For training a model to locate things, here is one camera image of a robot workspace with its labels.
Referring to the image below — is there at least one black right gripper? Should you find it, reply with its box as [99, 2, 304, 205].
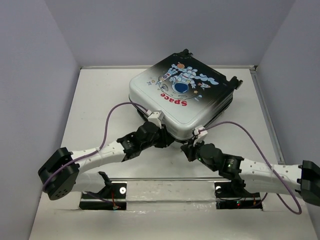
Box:
[179, 137, 217, 172]

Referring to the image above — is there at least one space astronaut kids suitcase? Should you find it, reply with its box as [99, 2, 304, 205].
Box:
[128, 49, 243, 142]

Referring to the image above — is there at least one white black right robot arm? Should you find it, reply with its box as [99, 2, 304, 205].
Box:
[180, 140, 320, 206]

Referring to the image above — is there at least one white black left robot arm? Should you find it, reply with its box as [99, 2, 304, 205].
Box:
[38, 122, 175, 201]

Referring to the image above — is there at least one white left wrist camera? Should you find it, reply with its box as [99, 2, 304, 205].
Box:
[145, 109, 164, 129]

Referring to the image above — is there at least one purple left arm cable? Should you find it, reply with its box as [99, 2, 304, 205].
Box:
[42, 101, 153, 187]

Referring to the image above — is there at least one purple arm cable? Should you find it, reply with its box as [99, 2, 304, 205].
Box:
[204, 121, 303, 215]
[42, 101, 153, 187]

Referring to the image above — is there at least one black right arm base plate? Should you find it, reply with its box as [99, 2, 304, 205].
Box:
[214, 181, 263, 210]

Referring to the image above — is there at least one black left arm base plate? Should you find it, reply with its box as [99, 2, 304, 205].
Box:
[79, 171, 127, 211]

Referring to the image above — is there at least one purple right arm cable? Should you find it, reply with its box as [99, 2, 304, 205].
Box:
[204, 121, 303, 215]

